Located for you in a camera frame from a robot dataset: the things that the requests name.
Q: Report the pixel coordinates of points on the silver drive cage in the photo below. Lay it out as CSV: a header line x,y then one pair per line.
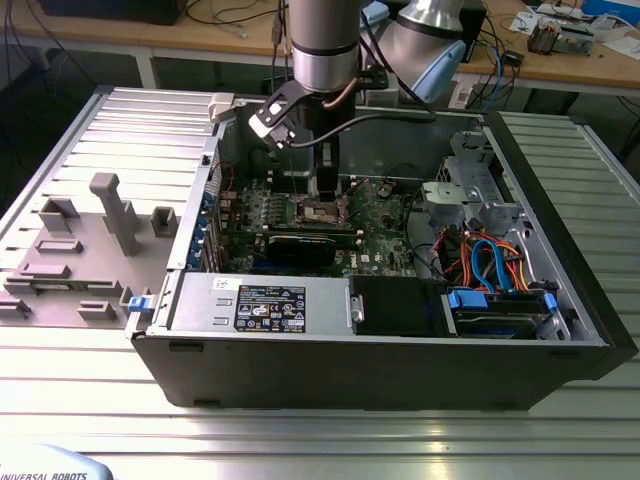
x,y
442,197

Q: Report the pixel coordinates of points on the blue disk carrier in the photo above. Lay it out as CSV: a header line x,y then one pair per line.
x,y
467,300

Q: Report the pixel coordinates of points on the wooden desk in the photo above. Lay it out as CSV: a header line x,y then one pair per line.
x,y
575,70

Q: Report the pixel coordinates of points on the CPU socket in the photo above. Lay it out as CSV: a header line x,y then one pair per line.
x,y
300,205

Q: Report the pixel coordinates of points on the grey parts rack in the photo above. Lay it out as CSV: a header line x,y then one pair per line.
x,y
75,250

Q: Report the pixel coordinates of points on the grey electronics box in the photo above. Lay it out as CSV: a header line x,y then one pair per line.
x,y
575,40

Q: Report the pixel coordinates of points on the blue box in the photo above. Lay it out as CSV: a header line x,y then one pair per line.
x,y
610,6

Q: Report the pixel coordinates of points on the hard disk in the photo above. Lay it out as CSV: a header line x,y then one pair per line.
x,y
500,320

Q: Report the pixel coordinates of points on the green motherboard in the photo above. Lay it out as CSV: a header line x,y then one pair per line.
x,y
380,235

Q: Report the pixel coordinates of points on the black graphics card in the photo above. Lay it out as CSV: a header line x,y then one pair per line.
x,y
300,250

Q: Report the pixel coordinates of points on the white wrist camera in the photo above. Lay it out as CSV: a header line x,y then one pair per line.
x,y
260,127

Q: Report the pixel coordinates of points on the blue case latch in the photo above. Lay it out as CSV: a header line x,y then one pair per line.
x,y
140,305

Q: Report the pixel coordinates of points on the small black device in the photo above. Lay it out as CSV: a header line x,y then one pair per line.
x,y
513,57

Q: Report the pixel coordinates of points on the small metal heatsink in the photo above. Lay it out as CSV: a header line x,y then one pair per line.
x,y
542,40

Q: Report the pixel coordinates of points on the black monitor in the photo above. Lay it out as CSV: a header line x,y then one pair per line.
x,y
110,10

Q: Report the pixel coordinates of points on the pale blue teach pendant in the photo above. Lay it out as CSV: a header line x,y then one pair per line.
x,y
50,465

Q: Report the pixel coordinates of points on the thin metal locking lever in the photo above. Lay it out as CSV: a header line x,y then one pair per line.
x,y
296,182

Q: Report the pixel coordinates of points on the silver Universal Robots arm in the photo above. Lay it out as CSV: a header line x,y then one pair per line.
x,y
325,40

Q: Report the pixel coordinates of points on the beige plastic clip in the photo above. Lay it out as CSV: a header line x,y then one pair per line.
x,y
220,107

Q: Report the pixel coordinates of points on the silver power supply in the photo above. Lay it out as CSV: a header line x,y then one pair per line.
x,y
200,305

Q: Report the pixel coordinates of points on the black and silver PC case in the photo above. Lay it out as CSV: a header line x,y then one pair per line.
x,y
350,375

